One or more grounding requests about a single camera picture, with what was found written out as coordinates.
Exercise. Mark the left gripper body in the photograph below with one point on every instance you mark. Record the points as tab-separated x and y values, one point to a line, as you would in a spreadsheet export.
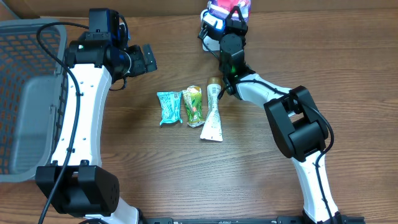
148	59

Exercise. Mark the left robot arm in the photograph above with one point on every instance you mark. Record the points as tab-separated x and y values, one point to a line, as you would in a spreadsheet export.
74	182

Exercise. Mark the green tea carton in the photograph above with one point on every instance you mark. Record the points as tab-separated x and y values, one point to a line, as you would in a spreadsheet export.
192	97

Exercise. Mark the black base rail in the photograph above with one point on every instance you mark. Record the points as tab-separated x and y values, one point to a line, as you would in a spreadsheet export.
248	221

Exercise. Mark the grey plastic basket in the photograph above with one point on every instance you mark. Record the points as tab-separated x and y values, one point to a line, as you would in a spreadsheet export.
33	95

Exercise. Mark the teal wipes packet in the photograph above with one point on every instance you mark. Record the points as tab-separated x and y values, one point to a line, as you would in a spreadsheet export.
170	102

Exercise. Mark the white tube gold cap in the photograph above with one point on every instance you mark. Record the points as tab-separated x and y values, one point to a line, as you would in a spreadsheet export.
212	130

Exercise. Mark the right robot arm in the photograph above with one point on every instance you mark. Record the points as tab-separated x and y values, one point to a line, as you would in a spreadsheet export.
300	131

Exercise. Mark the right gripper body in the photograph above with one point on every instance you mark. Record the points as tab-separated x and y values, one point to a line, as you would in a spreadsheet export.
241	35

